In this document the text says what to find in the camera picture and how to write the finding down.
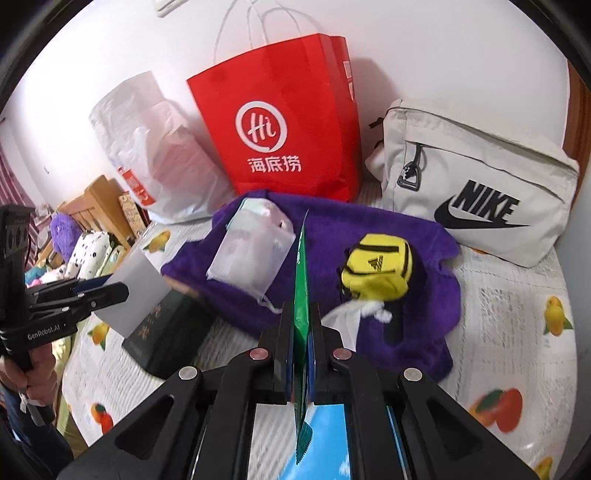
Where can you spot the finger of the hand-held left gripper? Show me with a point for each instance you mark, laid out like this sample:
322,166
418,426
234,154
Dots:
92,284
106,295

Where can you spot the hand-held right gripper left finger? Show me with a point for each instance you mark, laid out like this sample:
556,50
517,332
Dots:
281,360

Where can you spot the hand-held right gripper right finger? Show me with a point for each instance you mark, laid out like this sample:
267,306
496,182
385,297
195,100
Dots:
318,364

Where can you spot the white paper sheet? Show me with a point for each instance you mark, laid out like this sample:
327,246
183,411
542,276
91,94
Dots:
134,295

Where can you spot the green packet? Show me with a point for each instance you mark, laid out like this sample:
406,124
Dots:
301,295

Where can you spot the person's left hand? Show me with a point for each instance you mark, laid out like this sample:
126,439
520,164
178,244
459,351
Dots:
44,387

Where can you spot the spotted white pillow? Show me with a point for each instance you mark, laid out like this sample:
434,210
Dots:
87,251

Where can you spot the white tissue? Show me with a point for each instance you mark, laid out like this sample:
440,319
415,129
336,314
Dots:
344,321

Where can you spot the purple plush toy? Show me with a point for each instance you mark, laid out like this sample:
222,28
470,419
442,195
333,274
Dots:
62,233

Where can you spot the blue packet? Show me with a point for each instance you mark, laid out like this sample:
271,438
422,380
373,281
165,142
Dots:
332,429

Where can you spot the dark green box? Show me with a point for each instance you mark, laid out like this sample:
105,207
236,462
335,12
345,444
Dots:
171,332

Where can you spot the brown patterned box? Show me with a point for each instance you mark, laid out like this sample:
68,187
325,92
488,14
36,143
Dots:
131,217

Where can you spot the person's dark clothing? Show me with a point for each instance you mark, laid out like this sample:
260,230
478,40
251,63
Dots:
27,434

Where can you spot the yellow mini pouch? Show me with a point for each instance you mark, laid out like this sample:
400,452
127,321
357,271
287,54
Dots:
374,277

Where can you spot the red striped curtain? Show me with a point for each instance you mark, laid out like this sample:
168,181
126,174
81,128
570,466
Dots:
11,180

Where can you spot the purple fluffy cloth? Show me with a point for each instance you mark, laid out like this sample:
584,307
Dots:
323,221

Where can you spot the white plastic bag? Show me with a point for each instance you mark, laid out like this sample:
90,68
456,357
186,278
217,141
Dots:
138,138

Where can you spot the white packet with teal edge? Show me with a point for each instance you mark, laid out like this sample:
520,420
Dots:
247,205

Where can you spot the fruit printed bed sheet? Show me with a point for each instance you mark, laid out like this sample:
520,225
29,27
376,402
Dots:
498,323

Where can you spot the red paper bag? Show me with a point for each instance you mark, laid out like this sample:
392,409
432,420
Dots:
277,92

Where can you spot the white fabric backpack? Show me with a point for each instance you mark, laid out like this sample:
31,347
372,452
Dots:
485,157

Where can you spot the wooden bed frame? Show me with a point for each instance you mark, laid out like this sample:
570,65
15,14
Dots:
104,194

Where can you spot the wooden door frame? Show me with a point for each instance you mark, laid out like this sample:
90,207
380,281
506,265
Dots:
577,129

